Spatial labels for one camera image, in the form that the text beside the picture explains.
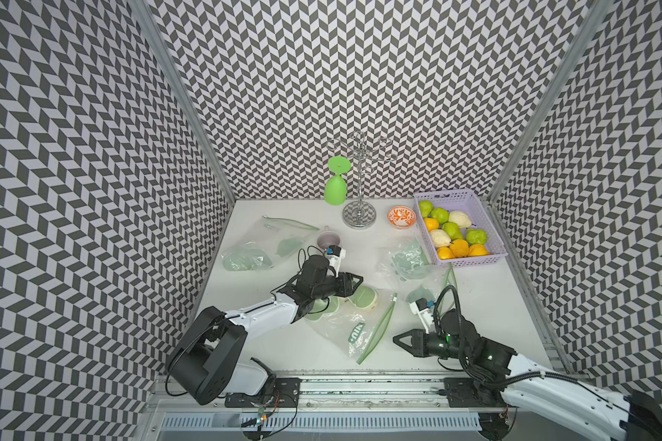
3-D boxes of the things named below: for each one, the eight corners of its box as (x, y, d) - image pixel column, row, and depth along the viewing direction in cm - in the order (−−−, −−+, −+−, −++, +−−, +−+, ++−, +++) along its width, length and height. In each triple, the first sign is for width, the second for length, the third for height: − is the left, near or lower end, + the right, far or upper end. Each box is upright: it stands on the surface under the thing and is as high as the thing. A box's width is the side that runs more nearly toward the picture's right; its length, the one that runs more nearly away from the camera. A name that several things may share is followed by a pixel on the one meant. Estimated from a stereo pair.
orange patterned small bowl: (402, 234, 109) (403, 227, 105) (384, 220, 113) (385, 213, 110) (417, 222, 113) (420, 214, 109) (400, 209, 118) (402, 201, 114)
